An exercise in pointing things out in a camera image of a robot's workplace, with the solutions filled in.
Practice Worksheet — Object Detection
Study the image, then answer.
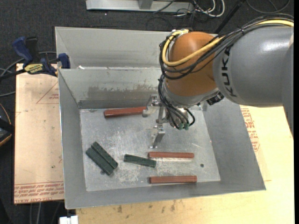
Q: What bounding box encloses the red-brown flat block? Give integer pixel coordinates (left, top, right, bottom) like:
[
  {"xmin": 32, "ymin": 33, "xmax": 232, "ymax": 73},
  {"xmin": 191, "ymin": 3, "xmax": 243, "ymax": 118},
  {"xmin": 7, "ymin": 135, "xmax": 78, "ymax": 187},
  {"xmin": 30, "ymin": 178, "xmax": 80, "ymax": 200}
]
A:
[
  {"xmin": 103, "ymin": 106, "xmax": 147, "ymax": 119},
  {"xmin": 149, "ymin": 175, "xmax": 198, "ymax": 184},
  {"xmin": 148, "ymin": 151, "xmax": 195, "ymax": 160}
]

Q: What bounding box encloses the brown cardboard board red print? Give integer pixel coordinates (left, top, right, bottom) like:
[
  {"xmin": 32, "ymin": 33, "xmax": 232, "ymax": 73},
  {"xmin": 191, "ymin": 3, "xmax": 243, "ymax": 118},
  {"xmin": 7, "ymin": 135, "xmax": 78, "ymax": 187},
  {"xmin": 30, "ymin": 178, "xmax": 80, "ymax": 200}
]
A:
[{"xmin": 14, "ymin": 63, "xmax": 273, "ymax": 205}]

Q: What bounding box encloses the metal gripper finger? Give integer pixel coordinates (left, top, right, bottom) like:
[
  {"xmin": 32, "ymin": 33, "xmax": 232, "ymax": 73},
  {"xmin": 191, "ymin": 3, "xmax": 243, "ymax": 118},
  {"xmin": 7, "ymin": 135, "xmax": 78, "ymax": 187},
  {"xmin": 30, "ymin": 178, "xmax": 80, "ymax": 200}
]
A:
[
  {"xmin": 142, "ymin": 94, "xmax": 160, "ymax": 118},
  {"xmin": 150, "ymin": 124, "xmax": 167, "ymax": 149}
]

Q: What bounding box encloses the grey metal bin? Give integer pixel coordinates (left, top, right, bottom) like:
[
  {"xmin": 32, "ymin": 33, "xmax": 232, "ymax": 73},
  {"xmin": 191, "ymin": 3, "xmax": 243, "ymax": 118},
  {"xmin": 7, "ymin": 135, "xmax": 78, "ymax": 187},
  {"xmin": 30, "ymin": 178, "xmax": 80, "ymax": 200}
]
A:
[{"xmin": 55, "ymin": 26, "xmax": 266, "ymax": 210}]

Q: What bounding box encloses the dark green flat block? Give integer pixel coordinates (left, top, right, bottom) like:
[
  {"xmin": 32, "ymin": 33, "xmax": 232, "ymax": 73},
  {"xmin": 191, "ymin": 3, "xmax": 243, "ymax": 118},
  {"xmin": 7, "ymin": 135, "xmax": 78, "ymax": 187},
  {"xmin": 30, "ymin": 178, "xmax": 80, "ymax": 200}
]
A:
[
  {"xmin": 90, "ymin": 141, "xmax": 119, "ymax": 169},
  {"xmin": 85, "ymin": 147, "xmax": 114, "ymax": 176},
  {"xmin": 123, "ymin": 154, "xmax": 157, "ymax": 168}
]

